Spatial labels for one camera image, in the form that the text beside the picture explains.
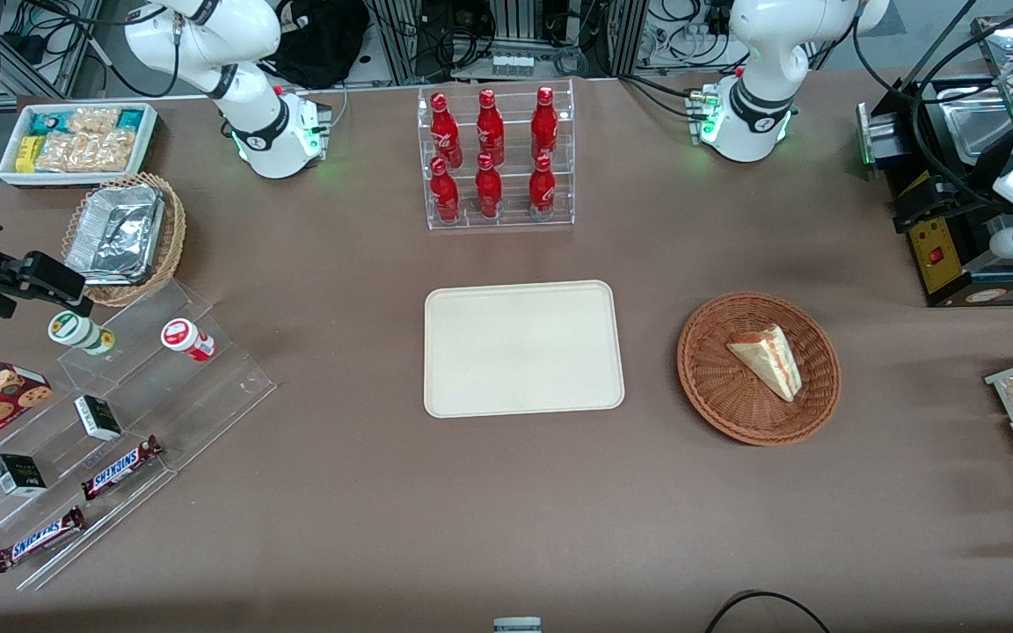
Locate triangle sandwich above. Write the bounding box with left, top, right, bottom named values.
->
left=725, top=324, right=803, bottom=404

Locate aluminium foil tray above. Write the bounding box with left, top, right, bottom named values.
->
left=64, top=184, right=165, bottom=286

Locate light wicker basket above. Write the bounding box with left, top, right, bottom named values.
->
left=62, top=172, right=187, bottom=308

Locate cream rectangular tray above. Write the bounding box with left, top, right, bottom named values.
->
left=424, top=280, right=626, bottom=419

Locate round brown wicker basket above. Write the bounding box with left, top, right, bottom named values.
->
left=677, top=292, right=842, bottom=447

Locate green lid white cup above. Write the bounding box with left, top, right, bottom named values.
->
left=47, top=310, right=117, bottom=357

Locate large clear cracker bag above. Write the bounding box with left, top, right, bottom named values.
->
left=34, top=129, right=137, bottom=174

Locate red lid white cup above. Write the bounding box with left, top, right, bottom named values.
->
left=160, top=318, right=216, bottom=363

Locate small black box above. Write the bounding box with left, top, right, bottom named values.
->
left=73, top=395, right=124, bottom=442
left=0, top=453, right=48, bottom=498

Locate small clear cracker bag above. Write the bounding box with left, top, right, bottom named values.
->
left=67, top=106, right=123, bottom=135

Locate white rectangular snack bin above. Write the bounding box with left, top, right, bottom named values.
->
left=0, top=102, right=161, bottom=189

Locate clear acrylic stepped display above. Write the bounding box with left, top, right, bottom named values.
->
left=0, top=280, right=278, bottom=593

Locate Snickers chocolate bar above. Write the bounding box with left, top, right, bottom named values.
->
left=0, top=506, right=87, bottom=574
left=81, top=435, right=165, bottom=502

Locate black bag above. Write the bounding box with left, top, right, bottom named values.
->
left=262, top=0, right=374, bottom=90

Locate red soda bottle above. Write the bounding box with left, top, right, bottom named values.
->
left=530, top=86, right=559, bottom=164
left=528, top=154, right=558, bottom=222
left=429, top=156, right=462, bottom=223
left=476, top=89, right=507, bottom=166
left=430, top=92, right=463, bottom=169
left=474, top=153, right=504, bottom=220

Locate clear acrylic bottle rack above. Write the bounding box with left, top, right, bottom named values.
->
left=417, top=78, right=577, bottom=232

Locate black sealing machine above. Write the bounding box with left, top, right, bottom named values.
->
left=856, top=18, right=1013, bottom=309

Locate black cable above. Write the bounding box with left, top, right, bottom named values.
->
left=703, top=590, right=834, bottom=633

